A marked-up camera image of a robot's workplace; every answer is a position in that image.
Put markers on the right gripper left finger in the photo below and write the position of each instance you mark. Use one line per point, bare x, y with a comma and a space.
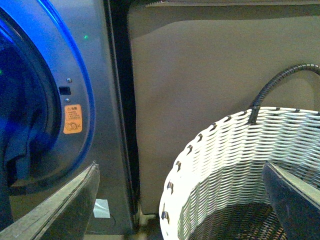
65, 215

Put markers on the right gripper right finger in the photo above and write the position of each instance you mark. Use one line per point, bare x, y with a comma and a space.
295, 202

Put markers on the dark navy blue garment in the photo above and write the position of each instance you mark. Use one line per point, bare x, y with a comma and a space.
22, 117

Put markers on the grey front-load washing machine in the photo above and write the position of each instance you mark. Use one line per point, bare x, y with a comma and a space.
69, 43

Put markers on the white tape piece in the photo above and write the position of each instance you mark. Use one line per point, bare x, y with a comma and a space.
101, 209

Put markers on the white woven laundry basket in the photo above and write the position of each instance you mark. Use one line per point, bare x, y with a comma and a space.
215, 189

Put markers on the orange warning sticker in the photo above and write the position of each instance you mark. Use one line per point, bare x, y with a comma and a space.
73, 119

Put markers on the grey fabric panel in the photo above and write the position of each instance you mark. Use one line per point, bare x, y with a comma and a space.
194, 64

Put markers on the black wrapped basket handle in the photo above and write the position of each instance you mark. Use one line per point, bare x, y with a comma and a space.
257, 102

